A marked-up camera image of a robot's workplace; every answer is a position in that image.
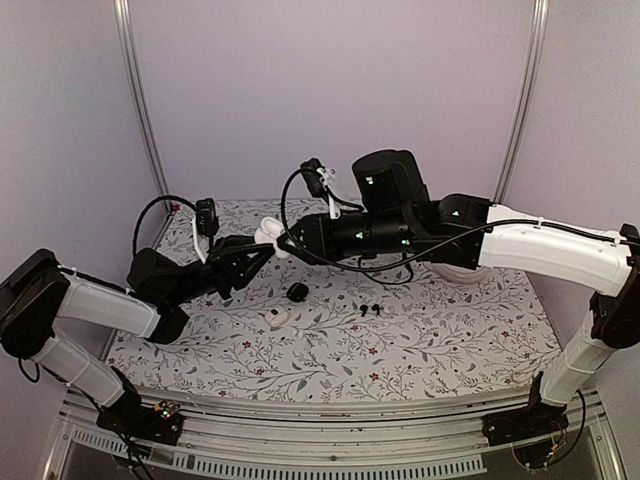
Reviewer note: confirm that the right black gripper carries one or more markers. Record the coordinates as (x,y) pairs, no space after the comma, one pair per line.
(314,235)

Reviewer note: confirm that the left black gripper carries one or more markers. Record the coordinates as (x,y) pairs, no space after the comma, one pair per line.
(228,261)

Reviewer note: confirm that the white earbud case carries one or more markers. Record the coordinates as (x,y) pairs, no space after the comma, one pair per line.
(268,232)

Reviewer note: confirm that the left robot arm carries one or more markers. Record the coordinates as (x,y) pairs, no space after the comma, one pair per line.
(41,291)

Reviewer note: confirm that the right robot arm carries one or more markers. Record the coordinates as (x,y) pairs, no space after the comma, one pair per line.
(471,232)

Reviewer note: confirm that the black earbud case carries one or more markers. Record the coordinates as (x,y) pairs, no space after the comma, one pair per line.
(297,292)

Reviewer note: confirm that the cream earbud case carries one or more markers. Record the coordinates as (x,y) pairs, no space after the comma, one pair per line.
(276,318)

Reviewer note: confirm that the floral table cloth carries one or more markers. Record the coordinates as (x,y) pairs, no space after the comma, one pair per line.
(442,340)

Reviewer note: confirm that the beige plate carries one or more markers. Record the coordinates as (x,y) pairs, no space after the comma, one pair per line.
(461,275)

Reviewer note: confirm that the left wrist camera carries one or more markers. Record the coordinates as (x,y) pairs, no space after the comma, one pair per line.
(205,225)

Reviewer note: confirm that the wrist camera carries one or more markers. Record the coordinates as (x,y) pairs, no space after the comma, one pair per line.
(205,225)
(320,183)

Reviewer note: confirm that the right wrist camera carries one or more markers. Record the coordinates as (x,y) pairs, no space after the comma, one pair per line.
(320,183)

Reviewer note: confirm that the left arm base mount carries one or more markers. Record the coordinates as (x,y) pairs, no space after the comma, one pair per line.
(131,419)

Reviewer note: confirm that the aluminium front rail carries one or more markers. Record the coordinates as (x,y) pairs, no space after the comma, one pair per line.
(251,439)

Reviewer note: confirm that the left aluminium frame post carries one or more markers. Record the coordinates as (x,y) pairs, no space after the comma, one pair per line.
(125,30)

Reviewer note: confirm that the aluminium frame post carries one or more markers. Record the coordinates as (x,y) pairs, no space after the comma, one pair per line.
(532,62)
(125,30)

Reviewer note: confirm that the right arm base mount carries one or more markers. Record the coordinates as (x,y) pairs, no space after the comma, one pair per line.
(523,423)

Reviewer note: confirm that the right aluminium frame post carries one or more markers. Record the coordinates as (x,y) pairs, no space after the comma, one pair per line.
(532,62)

